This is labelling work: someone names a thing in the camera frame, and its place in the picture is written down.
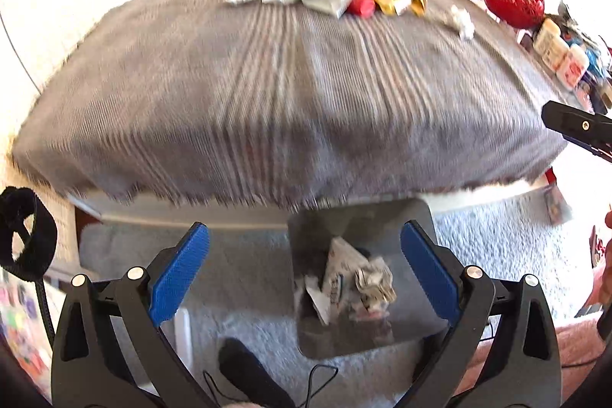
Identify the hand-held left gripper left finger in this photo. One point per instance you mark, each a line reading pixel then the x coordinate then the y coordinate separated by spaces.
pixel 179 274

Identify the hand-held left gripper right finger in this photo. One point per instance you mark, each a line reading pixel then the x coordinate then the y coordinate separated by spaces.
pixel 430 274

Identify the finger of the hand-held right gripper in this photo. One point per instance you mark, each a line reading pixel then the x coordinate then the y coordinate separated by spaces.
pixel 581 126

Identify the white cardboard box blue print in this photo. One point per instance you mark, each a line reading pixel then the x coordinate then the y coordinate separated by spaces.
pixel 342 269

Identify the dark grey trash bin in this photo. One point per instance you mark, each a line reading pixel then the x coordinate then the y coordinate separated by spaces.
pixel 311 236

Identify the person's right hand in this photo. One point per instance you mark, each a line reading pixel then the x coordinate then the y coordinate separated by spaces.
pixel 608 226

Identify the grey shaggy rug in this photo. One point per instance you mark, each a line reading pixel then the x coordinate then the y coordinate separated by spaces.
pixel 239 283

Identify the white plastic bottle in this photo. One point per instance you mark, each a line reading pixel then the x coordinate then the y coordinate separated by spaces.
pixel 558 56

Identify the white bottle yellow cap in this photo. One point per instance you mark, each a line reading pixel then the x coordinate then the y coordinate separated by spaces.
pixel 547 40

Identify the crumpled white paper ball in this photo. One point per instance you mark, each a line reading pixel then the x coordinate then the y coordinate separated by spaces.
pixel 461 21

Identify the colourful dotted bag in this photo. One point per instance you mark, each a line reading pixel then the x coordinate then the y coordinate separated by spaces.
pixel 21 336

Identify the grey plaid tablecloth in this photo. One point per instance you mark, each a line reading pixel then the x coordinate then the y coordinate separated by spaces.
pixel 239 102

